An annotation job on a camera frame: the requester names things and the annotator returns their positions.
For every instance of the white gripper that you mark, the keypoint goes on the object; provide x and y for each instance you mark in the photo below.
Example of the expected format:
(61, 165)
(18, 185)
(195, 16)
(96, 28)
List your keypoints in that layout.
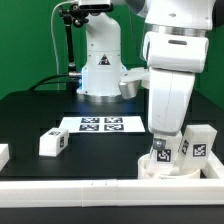
(169, 95)

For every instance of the white round stool seat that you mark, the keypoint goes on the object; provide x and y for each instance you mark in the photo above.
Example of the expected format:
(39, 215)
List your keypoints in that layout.
(149, 169)

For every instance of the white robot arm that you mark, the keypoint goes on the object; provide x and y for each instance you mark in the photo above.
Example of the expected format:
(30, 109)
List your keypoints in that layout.
(104, 75)

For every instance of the white front fence bar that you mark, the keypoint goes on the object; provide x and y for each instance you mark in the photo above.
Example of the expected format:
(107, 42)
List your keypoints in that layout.
(89, 193)

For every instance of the white marker sheet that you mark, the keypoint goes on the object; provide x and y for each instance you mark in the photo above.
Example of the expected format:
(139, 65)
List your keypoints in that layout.
(106, 124)

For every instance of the white left fence bar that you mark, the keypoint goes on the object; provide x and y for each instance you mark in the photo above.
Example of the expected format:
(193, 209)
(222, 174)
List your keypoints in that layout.
(4, 155)

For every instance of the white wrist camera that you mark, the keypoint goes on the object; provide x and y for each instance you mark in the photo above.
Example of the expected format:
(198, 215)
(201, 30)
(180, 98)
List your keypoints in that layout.
(175, 52)

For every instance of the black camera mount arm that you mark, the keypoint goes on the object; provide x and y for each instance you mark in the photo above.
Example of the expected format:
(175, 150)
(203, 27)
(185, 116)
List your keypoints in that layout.
(72, 17)

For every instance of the white camera on mount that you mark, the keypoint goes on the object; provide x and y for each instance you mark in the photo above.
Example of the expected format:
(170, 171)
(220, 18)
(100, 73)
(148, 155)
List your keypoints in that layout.
(95, 5)

